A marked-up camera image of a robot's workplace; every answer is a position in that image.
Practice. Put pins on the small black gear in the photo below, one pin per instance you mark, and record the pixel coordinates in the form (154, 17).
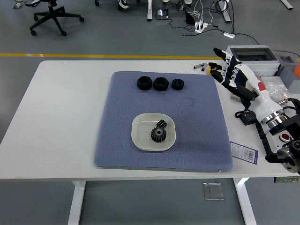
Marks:
(161, 123)

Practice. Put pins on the yellow tape measure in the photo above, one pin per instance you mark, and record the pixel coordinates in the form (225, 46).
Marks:
(216, 70)

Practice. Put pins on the small black digital device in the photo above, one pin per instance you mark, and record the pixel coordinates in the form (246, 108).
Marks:
(248, 117)

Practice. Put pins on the black desk phone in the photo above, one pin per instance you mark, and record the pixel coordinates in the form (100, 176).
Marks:
(162, 14)

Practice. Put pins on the bag of blue resistors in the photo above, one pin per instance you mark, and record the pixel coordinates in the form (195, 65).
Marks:
(234, 97)

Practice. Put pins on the white black shoe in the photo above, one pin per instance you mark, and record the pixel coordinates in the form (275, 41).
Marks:
(122, 4)

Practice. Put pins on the white power adapter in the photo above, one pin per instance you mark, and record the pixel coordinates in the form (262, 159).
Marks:
(229, 34)

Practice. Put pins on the small black silver marker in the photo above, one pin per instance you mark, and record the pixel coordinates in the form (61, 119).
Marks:
(198, 66)
(204, 67)

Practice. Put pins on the large black gear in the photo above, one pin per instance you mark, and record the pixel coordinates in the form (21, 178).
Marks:
(155, 137)

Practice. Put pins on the white square plate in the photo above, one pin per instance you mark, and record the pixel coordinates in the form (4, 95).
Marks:
(140, 133)

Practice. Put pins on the purple-edged label card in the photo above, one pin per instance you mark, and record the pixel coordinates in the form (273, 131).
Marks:
(242, 152)

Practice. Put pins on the bag of clear plastic parts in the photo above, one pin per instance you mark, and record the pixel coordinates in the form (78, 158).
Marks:
(276, 92)

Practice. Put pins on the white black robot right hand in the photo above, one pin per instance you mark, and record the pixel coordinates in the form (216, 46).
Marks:
(262, 100)

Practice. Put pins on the metal floor plate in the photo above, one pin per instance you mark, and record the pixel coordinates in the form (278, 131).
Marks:
(213, 191)

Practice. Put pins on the black office chair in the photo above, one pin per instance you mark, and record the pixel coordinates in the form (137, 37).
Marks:
(52, 14)

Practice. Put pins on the white desk leg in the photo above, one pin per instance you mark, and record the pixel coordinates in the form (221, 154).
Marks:
(226, 16)
(149, 11)
(287, 4)

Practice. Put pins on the grey electrical enclosure box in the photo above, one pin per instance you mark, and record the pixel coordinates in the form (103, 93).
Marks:
(257, 63)

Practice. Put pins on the white flat box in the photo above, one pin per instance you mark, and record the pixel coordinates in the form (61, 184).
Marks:
(274, 79)

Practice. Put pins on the small black hex nut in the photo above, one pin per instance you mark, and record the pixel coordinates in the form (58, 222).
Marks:
(177, 84)

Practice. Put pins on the green circuit board strip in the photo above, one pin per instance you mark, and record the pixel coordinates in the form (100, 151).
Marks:
(286, 179)

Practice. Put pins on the white table leg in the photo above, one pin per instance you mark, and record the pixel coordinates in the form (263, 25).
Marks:
(76, 204)
(245, 201)

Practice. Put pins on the white power strip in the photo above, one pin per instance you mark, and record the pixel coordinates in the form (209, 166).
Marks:
(201, 26)

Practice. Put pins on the blue-grey quilted mat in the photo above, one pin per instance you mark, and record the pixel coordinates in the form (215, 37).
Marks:
(140, 103)

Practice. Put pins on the large black hex nut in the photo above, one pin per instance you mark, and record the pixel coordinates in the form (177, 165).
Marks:
(144, 83)
(160, 86)

